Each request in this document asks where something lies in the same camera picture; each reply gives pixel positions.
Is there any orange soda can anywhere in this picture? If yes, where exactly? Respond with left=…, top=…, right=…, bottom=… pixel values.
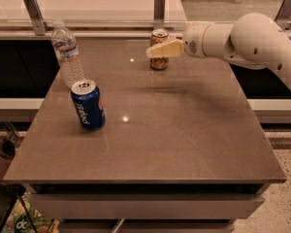
left=149, top=28, right=171, bottom=71

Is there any green snack bag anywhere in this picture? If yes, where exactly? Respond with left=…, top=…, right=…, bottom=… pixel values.
left=12, top=200, right=59, bottom=233

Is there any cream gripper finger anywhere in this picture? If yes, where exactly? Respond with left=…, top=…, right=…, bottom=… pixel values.
left=145, top=39, right=184, bottom=58

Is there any middle metal railing bracket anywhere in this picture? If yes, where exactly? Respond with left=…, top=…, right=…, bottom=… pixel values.
left=153, top=0, right=165, bottom=29

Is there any clear plastic water bottle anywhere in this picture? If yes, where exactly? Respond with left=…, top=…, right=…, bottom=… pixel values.
left=50, top=20, right=84, bottom=87

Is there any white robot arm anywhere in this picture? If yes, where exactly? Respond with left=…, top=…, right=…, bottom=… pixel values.
left=146, top=13, right=291, bottom=91

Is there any black chair frame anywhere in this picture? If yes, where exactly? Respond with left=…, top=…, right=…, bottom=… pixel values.
left=0, top=181, right=25, bottom=233

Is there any left metal railing bracket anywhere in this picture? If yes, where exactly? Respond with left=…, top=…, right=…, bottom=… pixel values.
left=23, top=0, right=47, bottom=36

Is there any metal railing bracket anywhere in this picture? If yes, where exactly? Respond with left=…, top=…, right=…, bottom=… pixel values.
left=23, top=0, right=47, bottom=36
left=275, top=0, right=291, bottom=30
left=153, top=0, right=165, bottom=29

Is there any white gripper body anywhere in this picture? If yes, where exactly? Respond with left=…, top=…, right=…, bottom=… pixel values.
left=182, top=22, right=213, bottom=58

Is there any right metal railing bracket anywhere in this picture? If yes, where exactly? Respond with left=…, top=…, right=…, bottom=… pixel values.
left=275, top=0, right=291, bottom=30

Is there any blue pepsi can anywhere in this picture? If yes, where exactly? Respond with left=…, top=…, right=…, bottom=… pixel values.
left=71, top=79, right=106, bottom=130

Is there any glass railing panel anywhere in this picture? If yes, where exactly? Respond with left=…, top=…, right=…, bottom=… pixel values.
left=0, top=0, right=283, bottom=24

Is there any grey table drawer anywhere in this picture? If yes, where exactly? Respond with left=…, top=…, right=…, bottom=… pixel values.
left=29, top=194, right=264, bottom=219

